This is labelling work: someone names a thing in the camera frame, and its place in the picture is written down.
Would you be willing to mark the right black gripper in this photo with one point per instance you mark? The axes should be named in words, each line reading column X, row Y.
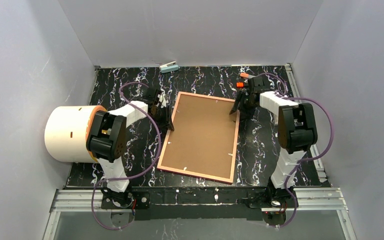
column 243, row 100

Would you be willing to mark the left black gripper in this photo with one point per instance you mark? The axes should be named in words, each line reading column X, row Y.
column 163, row 112

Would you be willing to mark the brown cardboard backing board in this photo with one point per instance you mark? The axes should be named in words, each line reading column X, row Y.
column 200, row 136

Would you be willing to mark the pink picture frame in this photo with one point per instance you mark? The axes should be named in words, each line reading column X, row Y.
column 233, row 159

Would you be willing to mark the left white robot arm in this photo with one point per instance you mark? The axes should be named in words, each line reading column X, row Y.
column 107, row 139

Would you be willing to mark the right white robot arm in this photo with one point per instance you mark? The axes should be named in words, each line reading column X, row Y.
column 297, row 132

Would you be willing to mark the orange black marker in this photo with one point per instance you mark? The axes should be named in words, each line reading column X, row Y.
column 240, row 85

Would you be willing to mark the orange grey marker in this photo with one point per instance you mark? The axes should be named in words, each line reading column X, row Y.
column 244, row 75

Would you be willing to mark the light blue stapler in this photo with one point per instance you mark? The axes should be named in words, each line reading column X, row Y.
column 169, row 67

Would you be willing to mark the white cylinder container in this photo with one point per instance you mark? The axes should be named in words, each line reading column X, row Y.
column 66, row 133

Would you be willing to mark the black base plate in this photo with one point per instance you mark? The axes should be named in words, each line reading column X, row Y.
column 155, row 203

